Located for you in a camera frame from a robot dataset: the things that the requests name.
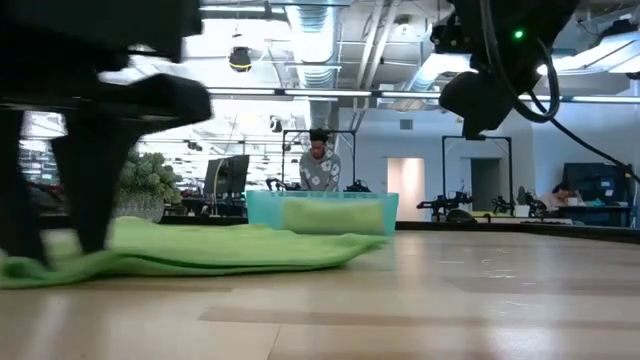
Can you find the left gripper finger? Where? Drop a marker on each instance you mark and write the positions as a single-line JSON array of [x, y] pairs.
[[20, 190], [95, 180]]

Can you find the green microfiber towel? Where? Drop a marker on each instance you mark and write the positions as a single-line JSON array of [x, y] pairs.
[[200, 245]]

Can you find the yellow microfiber towel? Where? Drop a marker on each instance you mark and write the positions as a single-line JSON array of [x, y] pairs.
[[332, 216]]

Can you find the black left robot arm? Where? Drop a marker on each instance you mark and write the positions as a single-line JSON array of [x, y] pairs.
[[75, 25]]

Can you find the teal translucent plastic basket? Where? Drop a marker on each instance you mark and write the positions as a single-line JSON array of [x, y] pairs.
[[262, 210]]

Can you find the green artificial potted plant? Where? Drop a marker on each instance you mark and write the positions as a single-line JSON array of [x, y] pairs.
[[150, 175]]

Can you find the black monitor seen from behind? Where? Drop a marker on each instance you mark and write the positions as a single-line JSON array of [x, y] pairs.
[[227, 175]]

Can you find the black round ceiling fixture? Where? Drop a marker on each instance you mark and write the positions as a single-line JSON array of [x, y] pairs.
[[240, 59]]

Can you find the seated person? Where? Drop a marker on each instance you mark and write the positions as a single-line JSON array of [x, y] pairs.
[[555, 200]]

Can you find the dark wide background screen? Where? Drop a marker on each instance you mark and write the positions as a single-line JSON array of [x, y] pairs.
[[595, 182]]

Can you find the long ceiling light bar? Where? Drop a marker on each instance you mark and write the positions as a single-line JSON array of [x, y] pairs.
[[325, 93]]

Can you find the standing person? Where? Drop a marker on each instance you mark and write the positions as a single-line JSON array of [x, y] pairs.
[[320, 172]]

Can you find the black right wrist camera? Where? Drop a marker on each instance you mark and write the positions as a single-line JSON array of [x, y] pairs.
[[480, 105]]

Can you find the silver ventilation duct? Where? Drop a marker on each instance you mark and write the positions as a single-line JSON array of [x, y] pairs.
[[315, 45]]

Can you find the black metal table frame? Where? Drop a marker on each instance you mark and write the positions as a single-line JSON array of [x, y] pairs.
[[500, 227]]

